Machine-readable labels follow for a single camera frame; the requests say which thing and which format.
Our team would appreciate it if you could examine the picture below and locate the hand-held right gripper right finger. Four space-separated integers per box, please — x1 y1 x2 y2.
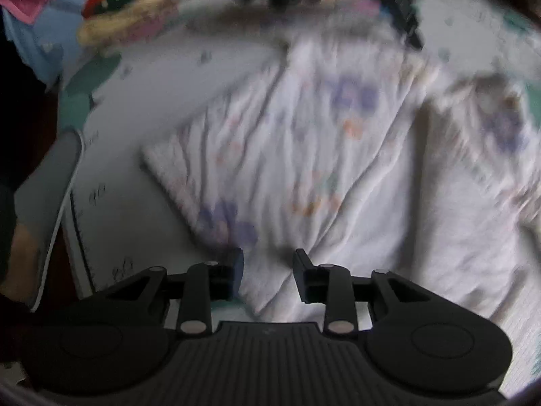
295 249 449 338

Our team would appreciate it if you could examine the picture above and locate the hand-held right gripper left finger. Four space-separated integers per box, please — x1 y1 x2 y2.
91 249 245 337

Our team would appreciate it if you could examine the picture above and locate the white floral garment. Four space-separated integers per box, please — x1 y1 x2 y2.
141 29 541 335

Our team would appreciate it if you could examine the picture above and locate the grey slipper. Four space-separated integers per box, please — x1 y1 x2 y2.
13 129 85 311

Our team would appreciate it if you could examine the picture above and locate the beige cloth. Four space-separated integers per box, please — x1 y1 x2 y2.
77 0 189 47

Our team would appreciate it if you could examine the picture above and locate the person's foot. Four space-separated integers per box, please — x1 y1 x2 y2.
0 220 45 305

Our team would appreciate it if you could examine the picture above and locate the light blue blanket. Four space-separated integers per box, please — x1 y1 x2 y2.
2 0 127 85

